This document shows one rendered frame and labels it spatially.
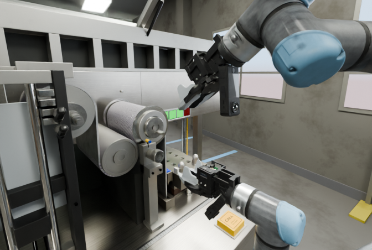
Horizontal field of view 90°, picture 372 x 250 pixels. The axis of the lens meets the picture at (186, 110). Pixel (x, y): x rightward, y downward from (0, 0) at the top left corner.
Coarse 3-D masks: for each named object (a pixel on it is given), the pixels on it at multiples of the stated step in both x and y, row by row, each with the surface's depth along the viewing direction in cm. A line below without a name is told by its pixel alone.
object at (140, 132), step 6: (144, 114) 62; (150, 114) 63; (156, 114) 65; (162, 114) 67; (144, 120) 62; (162, 120) 67; (138, 126) 61; (138, 132) 61; (144, 138) 63; (150, 138) 64; (156, 138) 66
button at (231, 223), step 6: (228, 210) 71; (222, 216) 68; (228, 216) 68; (234, 216) 68; (222, 222) 65; (228, 222) 65; (234, 222) 65; (240, 222) 65; (222, 228) 65; (228, 228) 63; (234, 228) 62; (240, 228) 64; (234, 234) 62
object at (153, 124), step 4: (152, 116) 64; (148, 120) 62; (152, 120) 63; (156, 120) 64; (160, 120) 65; (144, 124) 62; (148, 124) 62; (152, 124) 63; (156, 124) 65; (160, 124) 65; (144, 128) 62; (148, 128) 62; (152, 128) 63; (156, 128) 64; (160, 128) 65; (144, 132) 63; (148, 132) 62; (152, 132) 63; (156, 132) 65; (148, 136) 63; (152, 136) 64; (156, 136) 65
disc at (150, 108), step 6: (144, 108) 62; (150, 108) 64; (156, 108) 66; (138, 114) 61; (138, 120) 61; (132, 126) 60; (132, 132) 60; (138, 138) 62; (162, 138) 69; (156, 144) 68
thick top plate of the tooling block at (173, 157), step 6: (168, 150) 99; (174, 150) 99; (168, 156) 92; (174, 156) 92; (180, 156) 92; (186, 156) 92; (168, 162) 86; (174, 162) 86; (186, 162) 86; (168, 168) 80; (174, 174) 77; (174, 180) 77; (180, 180) 74; (180, 186) 75
